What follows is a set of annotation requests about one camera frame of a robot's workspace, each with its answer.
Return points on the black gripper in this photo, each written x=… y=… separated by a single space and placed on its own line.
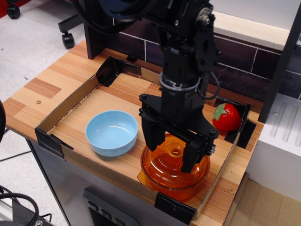
x=179 y=111

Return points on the orange transparent pot lid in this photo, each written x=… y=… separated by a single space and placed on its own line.
x=163 y=166

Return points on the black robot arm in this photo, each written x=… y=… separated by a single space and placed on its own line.
x=186 y=37

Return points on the orange transparent pot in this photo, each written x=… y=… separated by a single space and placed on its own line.
x=179 y=195

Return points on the red toy strawberry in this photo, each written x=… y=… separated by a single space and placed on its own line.
x=226 y=117

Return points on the light blue bowl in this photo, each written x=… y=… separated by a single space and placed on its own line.
x=112 y=133

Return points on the grey oven control panel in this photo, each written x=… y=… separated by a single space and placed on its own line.
x=103 y=213

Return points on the black office chair base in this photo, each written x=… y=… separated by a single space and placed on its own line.
x=65 y=26

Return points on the black chair caster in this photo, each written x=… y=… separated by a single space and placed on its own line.
x=13 y=10

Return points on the black right shelf post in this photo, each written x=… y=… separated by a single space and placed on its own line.
x=281 y=67

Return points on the black shelf post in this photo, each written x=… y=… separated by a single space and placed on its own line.
x=281 y=67
x=95 y=41

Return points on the black left shelf post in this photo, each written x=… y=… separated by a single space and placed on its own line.
x=95 y=41

